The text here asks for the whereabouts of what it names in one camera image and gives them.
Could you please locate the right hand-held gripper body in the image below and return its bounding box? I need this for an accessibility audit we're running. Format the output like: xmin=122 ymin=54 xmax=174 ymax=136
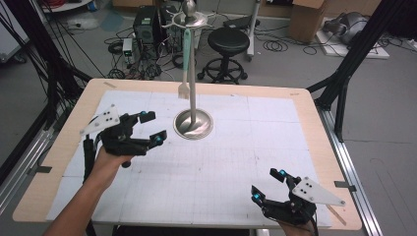
xmin=260 ymin=176 xmax=347 ymax=226

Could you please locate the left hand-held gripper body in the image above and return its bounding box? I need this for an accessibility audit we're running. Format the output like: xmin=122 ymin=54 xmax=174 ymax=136
xmin=79 ymin=103 xmax=155 ymax=156

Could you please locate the metal rack stand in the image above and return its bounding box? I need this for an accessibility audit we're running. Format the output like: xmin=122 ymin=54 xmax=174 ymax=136
xmin=161 ymin=0 xmax=217 ymax=141

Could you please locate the person's right hand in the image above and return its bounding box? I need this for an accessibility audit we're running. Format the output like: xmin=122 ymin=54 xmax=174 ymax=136
xmin=278 ymin=219 xmax=319 ymax=236

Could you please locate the person's left hand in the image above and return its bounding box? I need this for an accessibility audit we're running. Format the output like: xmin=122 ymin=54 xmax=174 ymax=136
xmin=89 ymin=146 xmax=136 ymax=195

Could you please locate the white gridded mat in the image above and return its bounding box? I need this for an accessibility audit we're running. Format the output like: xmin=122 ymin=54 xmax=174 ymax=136
xmin=45 ymin=89 xmax=332 ymax=229

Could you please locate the black tape strip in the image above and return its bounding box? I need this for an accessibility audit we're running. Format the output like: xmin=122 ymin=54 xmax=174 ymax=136
xmin=28 ymin=165 xmax=53 ymax=175
xmin=333 ymin=180 xmax=357 ymax=193

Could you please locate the small white power box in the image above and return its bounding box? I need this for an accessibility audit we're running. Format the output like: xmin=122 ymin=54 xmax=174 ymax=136
xmin=122 ymin=37 xmax=134 ymax=65

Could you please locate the black computer tower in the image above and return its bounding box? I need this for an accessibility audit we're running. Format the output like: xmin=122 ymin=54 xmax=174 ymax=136
xmin=132 ymin=6 xmax=161 ymax=43

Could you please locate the black round stool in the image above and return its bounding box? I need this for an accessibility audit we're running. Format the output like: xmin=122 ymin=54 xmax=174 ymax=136
xmin=198 ymin=27 xmax=251 ymax=85

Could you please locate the tall open cardboard box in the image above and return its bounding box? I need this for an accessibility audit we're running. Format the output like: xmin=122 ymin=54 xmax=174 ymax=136
xmin=289 ymin=0 xmax=328 ymax=43

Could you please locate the grey bag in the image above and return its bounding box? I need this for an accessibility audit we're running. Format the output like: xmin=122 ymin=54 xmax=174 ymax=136
xmin=323 ymin=11 xmax=370 ymax=45

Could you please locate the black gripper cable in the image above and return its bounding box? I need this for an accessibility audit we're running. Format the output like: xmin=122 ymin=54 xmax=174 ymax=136
xmin=82 ymin=136 xmax=97 ymax=236

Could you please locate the tangle of black floor cables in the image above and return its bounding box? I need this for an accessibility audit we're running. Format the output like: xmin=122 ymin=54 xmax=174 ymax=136
xmin=104 ymin=28 xmax=185 ymax=82

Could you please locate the aluminium rail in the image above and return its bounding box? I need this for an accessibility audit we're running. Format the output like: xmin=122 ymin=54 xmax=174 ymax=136
xmin=0 ymin=127 xmax=55 ymax=210
xmin=316 ymin=104 xmax=385 ymax=236

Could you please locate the black metal frame post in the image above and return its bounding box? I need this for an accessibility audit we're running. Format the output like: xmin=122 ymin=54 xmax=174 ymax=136
xmin=4 ymin=0 xmax=92 ymax=132
xmin=308 ymin=0 xmax=417 ymax=142

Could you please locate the coiled black cable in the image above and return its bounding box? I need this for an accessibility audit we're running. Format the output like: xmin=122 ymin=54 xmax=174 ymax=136
xmin=262 ymin=38 xmax=289 ymax=53

